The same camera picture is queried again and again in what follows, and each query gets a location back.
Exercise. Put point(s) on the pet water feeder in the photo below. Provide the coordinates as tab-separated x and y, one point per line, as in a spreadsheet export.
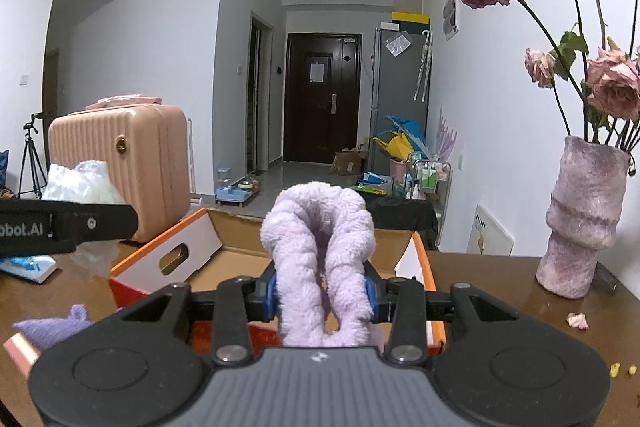
235	194

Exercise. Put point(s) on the colourful packets pile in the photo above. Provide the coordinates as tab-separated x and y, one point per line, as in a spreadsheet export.
375	184

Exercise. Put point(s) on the yellow bag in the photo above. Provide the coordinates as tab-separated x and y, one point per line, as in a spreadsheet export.
395	148

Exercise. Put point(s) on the orange cardboard box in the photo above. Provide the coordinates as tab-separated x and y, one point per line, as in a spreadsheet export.
240	267

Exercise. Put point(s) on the black cloth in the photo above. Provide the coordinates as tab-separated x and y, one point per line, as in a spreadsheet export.
405	219

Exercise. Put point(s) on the yellow box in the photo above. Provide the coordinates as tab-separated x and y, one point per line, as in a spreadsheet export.
411	19

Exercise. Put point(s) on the white wall socket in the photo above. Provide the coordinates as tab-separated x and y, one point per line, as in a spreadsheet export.
462	161

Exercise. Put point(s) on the clear plastic bag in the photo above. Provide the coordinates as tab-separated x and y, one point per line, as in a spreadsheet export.
75	182

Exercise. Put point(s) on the grey refrigerator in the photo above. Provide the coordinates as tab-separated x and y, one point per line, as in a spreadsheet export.
395	92

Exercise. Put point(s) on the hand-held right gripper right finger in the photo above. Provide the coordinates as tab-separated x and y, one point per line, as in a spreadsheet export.
373	297

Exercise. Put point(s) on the side room door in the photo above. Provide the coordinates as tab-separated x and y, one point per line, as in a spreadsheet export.
260	107

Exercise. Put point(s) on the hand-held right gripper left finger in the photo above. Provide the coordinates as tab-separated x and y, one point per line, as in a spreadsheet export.
268	297

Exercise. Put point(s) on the purple wing decoration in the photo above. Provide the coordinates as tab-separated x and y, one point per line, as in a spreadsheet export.
446	142

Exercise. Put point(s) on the white wall panel box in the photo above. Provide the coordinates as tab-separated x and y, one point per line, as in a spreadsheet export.
450	17

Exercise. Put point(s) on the white folded umbrella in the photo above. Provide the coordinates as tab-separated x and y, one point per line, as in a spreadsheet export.
428	67
420	67

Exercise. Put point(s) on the fallen pink petal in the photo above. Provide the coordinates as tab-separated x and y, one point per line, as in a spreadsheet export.
576	320

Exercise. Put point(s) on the purple knitted cloth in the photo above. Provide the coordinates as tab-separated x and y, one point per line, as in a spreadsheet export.
55	327

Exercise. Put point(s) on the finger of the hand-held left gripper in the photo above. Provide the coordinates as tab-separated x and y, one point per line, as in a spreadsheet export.
100	223

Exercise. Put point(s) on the clear bag on refrigerator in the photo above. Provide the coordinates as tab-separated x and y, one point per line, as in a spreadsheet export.
398	45

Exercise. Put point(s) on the brown striped sponge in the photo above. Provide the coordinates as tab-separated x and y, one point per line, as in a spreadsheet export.
22	354

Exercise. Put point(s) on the blue tissue pack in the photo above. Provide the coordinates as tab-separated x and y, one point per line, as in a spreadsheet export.
25	268

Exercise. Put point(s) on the pink bucket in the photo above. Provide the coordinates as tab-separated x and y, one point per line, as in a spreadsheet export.
397	172

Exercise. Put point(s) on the purple textured vase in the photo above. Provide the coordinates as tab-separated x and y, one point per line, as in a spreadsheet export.
585	207

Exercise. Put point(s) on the white paper on door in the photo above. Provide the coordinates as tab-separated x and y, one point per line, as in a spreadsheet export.
316	72

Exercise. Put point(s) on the dark wooden entrance door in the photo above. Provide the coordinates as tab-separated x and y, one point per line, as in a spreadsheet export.
322	117

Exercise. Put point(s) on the white flat board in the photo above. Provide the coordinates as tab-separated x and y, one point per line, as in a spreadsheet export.
495	232

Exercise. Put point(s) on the pink ribbed suitcase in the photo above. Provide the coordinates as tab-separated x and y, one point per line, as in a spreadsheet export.
150	157

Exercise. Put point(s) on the black camera tripod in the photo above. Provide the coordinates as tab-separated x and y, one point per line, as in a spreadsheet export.
31	147

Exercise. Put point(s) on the purple fluffy headband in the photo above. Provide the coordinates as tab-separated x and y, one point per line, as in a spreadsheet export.
320	212

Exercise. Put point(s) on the brown cardboard box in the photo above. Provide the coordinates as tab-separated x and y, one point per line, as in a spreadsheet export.
347	163

